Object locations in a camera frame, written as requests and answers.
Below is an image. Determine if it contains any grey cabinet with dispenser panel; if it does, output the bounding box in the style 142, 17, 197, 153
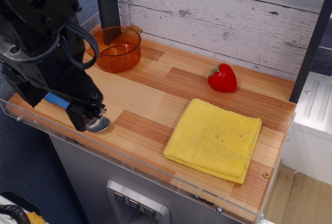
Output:
51, 136, 237, 223

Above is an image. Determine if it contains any red toy strawberry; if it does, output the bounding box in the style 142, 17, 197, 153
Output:
207, 63, 238, 92

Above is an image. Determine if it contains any yellow cloth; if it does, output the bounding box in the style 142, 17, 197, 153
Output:
163, 99, 262, 184

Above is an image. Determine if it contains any dark vertical post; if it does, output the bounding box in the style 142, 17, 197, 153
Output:
97, 0, 120, 28
289, 0, 331, 103

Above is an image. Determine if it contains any orange transparent plastic pot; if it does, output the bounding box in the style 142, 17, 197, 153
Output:
94, 25, 143, 73

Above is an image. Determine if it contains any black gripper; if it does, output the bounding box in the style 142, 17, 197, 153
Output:
2, 50, 106, 132

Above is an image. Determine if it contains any white toy sink unit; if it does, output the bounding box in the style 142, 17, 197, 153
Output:
282, 72, 331, 184

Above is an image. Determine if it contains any clear acrylic table guard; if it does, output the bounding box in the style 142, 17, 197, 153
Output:
2, 94, 296, 223

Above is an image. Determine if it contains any blue handled metal spoon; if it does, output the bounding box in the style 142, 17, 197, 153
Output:
44, 92, 110, 132

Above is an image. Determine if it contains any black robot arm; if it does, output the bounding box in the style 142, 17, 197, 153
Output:
1, 0, 110, 132

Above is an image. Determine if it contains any dark vertical post right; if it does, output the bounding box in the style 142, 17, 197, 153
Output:
289, 0, 331, 103

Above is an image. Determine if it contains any dark vertical post left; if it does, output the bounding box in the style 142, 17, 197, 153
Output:
97, 0, 120, 28

